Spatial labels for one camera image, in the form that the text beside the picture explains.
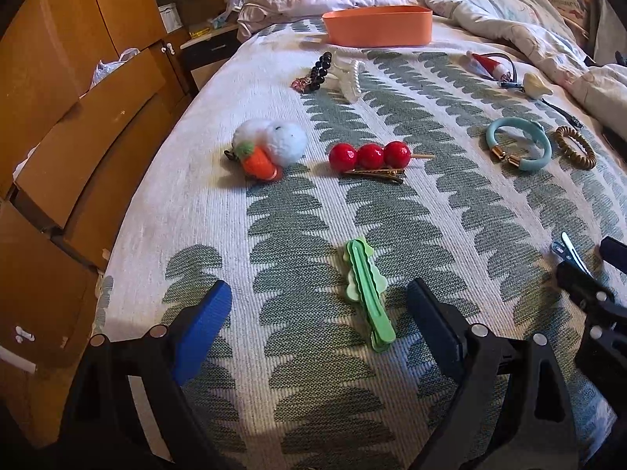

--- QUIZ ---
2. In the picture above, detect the white printed duvet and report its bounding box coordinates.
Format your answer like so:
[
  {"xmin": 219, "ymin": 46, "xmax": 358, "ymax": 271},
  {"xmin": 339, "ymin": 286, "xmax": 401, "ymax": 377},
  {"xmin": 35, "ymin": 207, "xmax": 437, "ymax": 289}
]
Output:
[{"xmin": 397, "ymin": 0, "xmax": 627, "ymax": 125}]

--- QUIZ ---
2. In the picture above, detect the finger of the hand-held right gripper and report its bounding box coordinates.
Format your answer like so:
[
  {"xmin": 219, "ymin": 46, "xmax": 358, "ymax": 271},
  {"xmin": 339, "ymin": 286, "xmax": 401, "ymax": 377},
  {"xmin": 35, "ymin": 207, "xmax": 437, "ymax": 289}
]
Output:
[
  {"xmin": 598, "ymin": 236, "xmax": 627, "ymax": 276},
  {"xmin": 556, "ymin": 260, "xmax": 617, "ymax": 315}
]

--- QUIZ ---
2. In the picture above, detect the white green patterned bed blanket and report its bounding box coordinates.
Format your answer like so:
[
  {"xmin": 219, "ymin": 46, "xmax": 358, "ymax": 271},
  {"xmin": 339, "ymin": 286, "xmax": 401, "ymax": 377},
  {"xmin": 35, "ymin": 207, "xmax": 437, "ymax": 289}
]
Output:
[{"xmin": 91, "ymin": 14, "xmax": 627, "ymax": 470}]

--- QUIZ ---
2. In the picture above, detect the white pompom carrot hair clip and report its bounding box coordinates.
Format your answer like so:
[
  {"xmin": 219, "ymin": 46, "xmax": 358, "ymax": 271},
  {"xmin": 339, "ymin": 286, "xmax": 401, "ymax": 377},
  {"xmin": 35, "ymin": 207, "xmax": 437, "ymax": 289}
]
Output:
[{"xmin": 224, "ymin": 118, "xmax": 309, "ymax": 180}]

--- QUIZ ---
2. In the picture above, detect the red ball hair clip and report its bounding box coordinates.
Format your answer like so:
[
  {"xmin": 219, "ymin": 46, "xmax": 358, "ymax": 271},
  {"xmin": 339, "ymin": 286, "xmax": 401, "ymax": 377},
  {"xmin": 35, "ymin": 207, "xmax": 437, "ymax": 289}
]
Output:
[{"xmin": 328, "ymin": 141, "xmax": 436, "ymax": 185}]

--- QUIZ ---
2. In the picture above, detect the white pearl claw clip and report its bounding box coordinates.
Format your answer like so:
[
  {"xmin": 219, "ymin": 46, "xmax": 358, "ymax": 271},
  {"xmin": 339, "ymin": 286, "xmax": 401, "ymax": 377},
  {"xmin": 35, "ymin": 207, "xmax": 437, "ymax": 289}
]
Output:
[{"xmin": 327, "ymin": 57, "xmax": 367, "ymax": 105}]

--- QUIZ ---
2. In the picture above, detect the teal bangle bracelet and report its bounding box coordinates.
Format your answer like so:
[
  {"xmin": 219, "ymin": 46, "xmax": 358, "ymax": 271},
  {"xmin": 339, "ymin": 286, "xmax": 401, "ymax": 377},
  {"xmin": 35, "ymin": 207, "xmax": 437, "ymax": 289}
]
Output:
[{"xmin": 486, "ymin": 117, "xmax": 553, "ymax": 172}]

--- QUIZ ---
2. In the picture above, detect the white black nightstand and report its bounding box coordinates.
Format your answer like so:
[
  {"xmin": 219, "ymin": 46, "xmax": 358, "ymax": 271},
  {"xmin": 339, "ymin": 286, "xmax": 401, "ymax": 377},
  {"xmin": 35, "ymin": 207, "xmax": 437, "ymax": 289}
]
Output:
[{"xmin": 179, "ymin": 26, "xmax": 242, "ymax": 93}]

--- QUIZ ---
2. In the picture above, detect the black bead bracelet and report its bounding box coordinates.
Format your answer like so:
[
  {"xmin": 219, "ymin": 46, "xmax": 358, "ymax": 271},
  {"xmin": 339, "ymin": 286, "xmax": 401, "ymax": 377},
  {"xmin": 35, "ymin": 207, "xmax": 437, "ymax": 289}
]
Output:
[{"xmin": 308, "ymin": 51, "xmax": 335, "ymax": 92}]

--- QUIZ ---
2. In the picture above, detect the white plastic bag in drawer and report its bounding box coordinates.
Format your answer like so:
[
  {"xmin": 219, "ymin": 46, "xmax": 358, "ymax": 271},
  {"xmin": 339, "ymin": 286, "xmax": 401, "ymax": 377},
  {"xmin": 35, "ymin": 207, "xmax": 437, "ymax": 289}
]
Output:
[{"xmin": 90, "ymin": 48, "xmax": 141, "ymax": 85}]

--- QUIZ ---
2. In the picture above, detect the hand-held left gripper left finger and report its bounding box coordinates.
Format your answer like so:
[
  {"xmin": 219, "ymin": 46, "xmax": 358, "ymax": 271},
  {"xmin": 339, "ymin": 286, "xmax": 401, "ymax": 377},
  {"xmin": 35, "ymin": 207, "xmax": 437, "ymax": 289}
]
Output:
[{"xmin": 59, "ymin": 280, "xmax": 236, "ymax": 470}]

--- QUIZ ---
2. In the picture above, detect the wooden wardrobe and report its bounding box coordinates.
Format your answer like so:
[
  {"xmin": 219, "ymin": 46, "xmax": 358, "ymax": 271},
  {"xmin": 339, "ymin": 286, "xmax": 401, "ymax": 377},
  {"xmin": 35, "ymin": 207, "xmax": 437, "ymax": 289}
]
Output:
[{"xmin": 0, "ymin": 0, "xmax": 232, "ymax": 451}]

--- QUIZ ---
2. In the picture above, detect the brown spiral hair tie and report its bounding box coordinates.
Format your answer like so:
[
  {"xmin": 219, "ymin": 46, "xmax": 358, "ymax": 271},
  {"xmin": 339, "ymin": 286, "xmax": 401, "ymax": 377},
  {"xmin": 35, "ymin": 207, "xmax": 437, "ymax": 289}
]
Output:
[{"xmin": 553, "ymin": 126, "xmax": 597, "ymax": 170}]

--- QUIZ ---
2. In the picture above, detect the white storage box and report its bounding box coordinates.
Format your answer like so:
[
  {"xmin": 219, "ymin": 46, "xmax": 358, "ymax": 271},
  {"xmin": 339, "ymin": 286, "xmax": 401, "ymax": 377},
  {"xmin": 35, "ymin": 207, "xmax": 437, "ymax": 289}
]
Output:
[{"xmin": 158, "ymin": 2, "xmax": 183, "ymax": 33}]

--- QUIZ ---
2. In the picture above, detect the orange storage box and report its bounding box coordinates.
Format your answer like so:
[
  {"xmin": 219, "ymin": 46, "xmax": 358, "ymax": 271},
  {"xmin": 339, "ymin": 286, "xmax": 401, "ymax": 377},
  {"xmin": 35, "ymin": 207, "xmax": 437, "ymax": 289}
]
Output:
[{"xmin": 322, "ymin": 5, "xmax": 434, "ymax": 47}]

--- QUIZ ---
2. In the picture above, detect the cream tulip hair clip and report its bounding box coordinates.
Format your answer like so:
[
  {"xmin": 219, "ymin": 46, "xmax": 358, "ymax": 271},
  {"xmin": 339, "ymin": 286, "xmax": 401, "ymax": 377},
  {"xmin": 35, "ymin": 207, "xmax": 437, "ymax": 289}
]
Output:
[{"xmin": 521, "ymin": 72, "xmax": 554, "ymax": 100}]

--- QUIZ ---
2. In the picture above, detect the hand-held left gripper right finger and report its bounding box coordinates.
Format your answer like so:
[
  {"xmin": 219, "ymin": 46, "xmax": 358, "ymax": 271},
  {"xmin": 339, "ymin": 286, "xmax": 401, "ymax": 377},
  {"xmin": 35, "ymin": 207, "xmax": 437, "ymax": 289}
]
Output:
[{"xmin": 406, "ymin": 277, "xmax": 581, "ymax": 470}]

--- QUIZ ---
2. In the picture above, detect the green wavy hair clip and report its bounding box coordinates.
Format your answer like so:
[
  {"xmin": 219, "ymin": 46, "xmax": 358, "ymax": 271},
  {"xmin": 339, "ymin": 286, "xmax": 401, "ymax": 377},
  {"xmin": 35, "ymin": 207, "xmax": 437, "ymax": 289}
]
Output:
[{"xmin": 341, "ymin": 236, "xmax": 397, "ymax": 353}]

